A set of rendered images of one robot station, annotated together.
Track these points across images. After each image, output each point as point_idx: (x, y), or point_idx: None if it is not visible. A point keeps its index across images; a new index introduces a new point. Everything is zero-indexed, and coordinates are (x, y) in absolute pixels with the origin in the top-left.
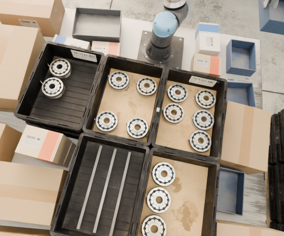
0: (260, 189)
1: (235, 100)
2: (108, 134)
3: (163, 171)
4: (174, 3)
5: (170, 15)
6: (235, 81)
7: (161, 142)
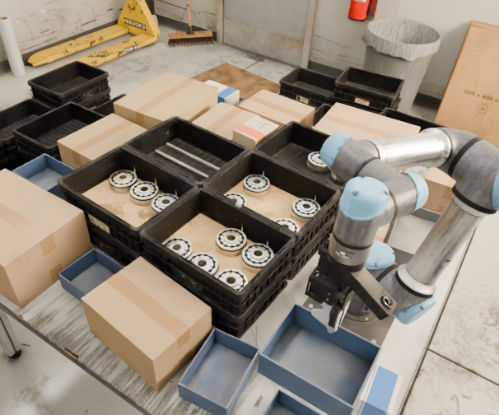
0: (59, 335)
1: (212, 381)
2: (235, 164)
3: None
4: (403, 266)
5: (383, 258)
6: (249, 409)
7: (202, 221)
